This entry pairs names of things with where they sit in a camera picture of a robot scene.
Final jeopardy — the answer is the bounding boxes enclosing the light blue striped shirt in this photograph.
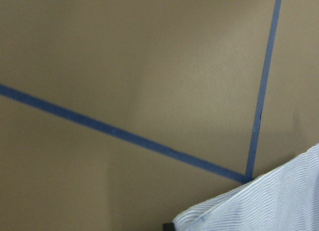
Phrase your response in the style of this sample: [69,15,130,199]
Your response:
[173,145,319,231]

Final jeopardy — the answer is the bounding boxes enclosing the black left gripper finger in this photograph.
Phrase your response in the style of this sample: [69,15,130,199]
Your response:
[162,223,175,231]

